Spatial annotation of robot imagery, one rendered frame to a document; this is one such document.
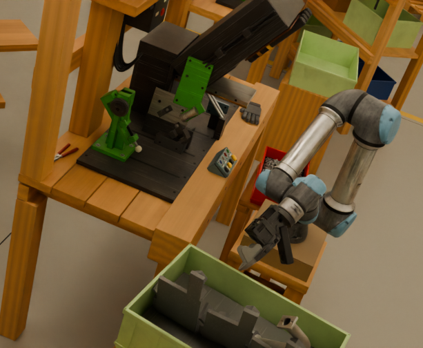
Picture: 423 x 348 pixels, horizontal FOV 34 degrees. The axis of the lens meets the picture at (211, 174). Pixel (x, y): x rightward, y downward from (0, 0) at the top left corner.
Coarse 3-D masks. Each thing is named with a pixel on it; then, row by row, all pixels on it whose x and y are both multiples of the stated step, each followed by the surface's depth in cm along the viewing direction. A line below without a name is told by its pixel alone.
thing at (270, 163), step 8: (264, 152) 313; (272, 152) 319; (280, 152) 318; (264, 160) 317; (272, 160) 318; (280, 160) 320; (264, 168) 309; (272, 168) 311; (304, 168) 320; (256, 176) 313; (304, 176) 312; (256, 192) 296; (256, 200) 297; (272, 200) 296
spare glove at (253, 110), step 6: (252, 102) 350; (240, 108) 341; (246, 108) 342; (252, 108) 344; (258, 108) 346; (246, 114) 339; (252, 114) 341; (258, 114) 341; (246, 120) 335; (252, 120) 334; (258, 120) 336
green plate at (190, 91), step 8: (192, 64) 290; (200, 64) 290; (184, 72) 292; (192, 72) 291; (200, 72) 291; (208, 72) 290; (184, 80) 293; (192, 80) 292; (200, 80) 291; (208, 80) 291; (184, 88) 294; (192, 88) 293; (200, 88) 292; (176, 96) 295; (184, 96) 294; (192, 96) 294; (200, 96) 293; (184, 104) 295; (192, 104) 295
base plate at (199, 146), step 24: (144, 120) 312; (192, 120) 323; (144, 144) 296; (192, 144) 306; (96, 168) 273; (120, 168) 276; (144, 168) 281; (168, 168) 285; (192, 168) 290; (168, 192) 272
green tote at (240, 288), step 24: (168, 264) 229; (192, 264) 242; (216, 264) 237; (144, 288) 217; (216, 288) 242; (240, 288) 237; (264, 288) 232; (144, 312) 226; (264, 312) 236; (288, 312) 231; (120, 336) 213; (144, 336) 208; (168, 336) 203; (312, 336) 231; (336, 336) 226
